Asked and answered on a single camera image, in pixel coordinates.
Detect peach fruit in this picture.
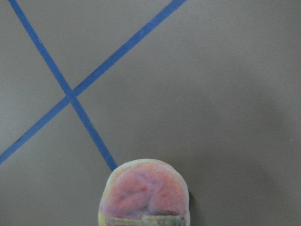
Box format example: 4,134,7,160
98,159,190,226

